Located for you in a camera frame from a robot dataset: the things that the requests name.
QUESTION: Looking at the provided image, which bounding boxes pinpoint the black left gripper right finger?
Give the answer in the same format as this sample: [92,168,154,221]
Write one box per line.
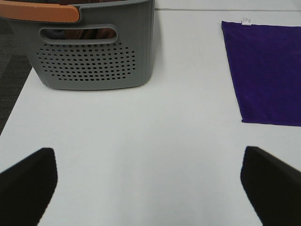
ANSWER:
[240,146,301,226]

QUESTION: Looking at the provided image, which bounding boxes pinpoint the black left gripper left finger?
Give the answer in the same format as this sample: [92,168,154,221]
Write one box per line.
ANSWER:
[0,148,58,226]

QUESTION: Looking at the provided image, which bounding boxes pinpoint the purple towel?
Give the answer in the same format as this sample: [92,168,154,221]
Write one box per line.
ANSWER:
[221,21,301,126]

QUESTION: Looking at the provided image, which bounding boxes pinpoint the grey perforated laundry basket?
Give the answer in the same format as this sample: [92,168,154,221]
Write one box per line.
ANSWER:
[2,0,155,90]

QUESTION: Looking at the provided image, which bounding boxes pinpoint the orange basket handle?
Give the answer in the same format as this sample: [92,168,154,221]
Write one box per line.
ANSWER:
[0,0,79,23]

